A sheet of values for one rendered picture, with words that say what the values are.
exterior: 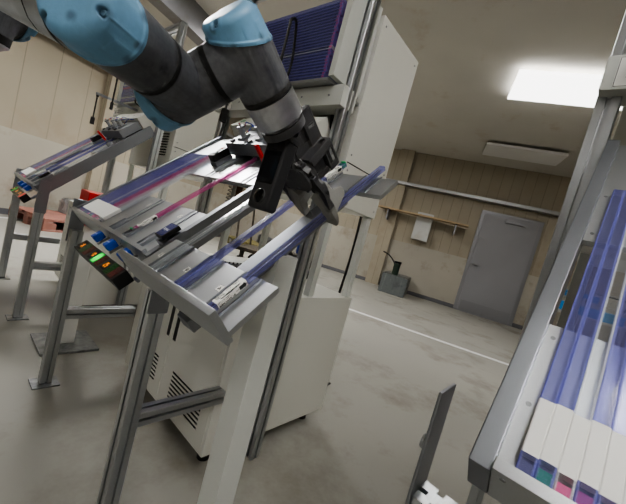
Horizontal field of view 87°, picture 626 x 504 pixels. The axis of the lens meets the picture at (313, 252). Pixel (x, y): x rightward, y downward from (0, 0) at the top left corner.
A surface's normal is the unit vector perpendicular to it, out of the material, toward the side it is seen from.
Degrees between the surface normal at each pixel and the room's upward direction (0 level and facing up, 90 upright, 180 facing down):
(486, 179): 90
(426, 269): 90
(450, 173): 90
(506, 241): 90
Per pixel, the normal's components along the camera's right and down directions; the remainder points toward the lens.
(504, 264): -0.35, -0.02
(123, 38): 0.76, 0.63
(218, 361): -0.63, -0.11
